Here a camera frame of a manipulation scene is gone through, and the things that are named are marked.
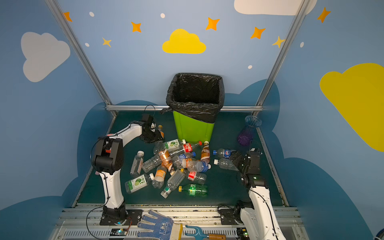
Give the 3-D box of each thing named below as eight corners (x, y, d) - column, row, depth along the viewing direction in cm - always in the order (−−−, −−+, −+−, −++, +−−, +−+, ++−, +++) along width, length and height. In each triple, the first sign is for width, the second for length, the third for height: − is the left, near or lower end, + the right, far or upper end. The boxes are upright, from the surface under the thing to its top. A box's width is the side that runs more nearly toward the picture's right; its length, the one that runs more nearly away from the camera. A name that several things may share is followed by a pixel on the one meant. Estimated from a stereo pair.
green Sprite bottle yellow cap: (178, 197, 82) (177, 194, 78) (179, 186, 85) (178, 183, 82) (207, 197, 82) (208, 194, 78) (206, 186, 86) (207, 183, 82)
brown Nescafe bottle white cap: (200, 163, 93) (201, 161, 91) (200, 143, 103) (200, 140, 101) (210, 163, 93) (210, 161, 91) (208, 143, 103) (209, 140, 101)
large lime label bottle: (127, 194, 82) (125, 192, 80) (125, 184, 85) (123, 182, 83) (155, 181, 87) (154, 179, 84) (152, 172, 90) (151, 170, 88)
